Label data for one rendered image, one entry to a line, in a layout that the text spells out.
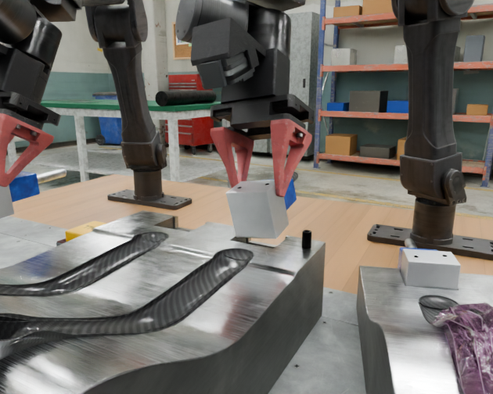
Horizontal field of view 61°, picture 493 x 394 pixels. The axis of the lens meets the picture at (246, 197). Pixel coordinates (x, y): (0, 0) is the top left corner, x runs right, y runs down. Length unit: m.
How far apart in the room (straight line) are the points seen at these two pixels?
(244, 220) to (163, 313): 0.15
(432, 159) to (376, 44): 5.31
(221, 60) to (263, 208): 0.15
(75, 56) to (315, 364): 8.17
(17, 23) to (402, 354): 0.48
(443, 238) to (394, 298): 0.32
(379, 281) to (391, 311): 0.06
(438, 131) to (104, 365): 0.58
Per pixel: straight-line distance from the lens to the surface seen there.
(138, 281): 0.40
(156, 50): 7.57
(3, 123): 0.52
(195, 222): 0.83
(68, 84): 8.30
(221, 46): 0.40
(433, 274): 0.47
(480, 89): 5.73
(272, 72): 0.45
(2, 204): 0.56
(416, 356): 0.29
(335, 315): 0.51
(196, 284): 0.39
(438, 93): 0.68
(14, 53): 0.55
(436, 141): 0.68
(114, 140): 8.08
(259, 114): 0.44
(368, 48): 6.00
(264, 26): 0.49
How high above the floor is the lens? 1.05
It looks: 15 degrees down
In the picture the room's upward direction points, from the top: straight up
